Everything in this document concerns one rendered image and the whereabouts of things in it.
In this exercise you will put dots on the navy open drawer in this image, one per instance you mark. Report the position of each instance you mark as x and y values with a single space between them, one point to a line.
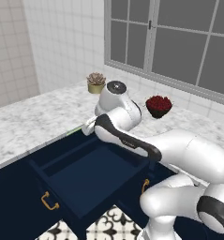
85 178

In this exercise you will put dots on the navy cabinet front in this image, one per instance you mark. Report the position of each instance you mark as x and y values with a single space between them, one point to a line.
13 203
130 201

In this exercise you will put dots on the grey framed window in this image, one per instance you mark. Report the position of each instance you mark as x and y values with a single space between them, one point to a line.
179 40

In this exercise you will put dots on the succulent in gold pot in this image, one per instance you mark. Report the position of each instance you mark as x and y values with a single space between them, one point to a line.
96 82

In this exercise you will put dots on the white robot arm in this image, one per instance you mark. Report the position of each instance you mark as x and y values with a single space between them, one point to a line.
179 156

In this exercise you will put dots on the red flowers in black bowl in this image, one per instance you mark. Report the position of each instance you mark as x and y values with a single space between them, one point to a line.
159 105

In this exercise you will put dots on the pale green straw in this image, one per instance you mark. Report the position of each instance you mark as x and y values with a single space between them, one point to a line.
73 130

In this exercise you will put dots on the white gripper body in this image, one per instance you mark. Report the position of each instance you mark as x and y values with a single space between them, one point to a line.
88 127

